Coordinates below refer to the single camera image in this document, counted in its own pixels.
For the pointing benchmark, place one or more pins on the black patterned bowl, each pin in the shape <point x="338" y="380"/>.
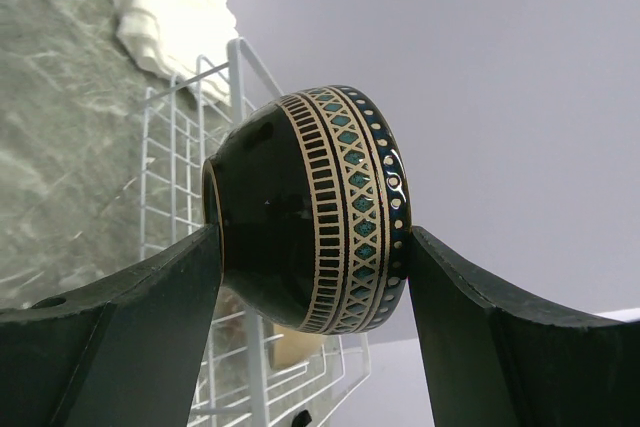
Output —
<point x="311" y="200"/>

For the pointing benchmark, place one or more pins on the white folded cloth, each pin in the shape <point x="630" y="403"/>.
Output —
<point x="166" y="37"/>

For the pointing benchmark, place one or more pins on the beige speckled bowl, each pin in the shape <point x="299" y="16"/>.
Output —
<point x="291" y="347"/>

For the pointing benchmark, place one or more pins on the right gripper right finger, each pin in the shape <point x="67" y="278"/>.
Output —
<point x="497" y="355"/>

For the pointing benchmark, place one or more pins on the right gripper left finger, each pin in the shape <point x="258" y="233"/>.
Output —
<point x="125" y="350"/>

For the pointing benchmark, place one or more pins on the white wire dish rack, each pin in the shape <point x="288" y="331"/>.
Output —
<point x="237" y="384"/>

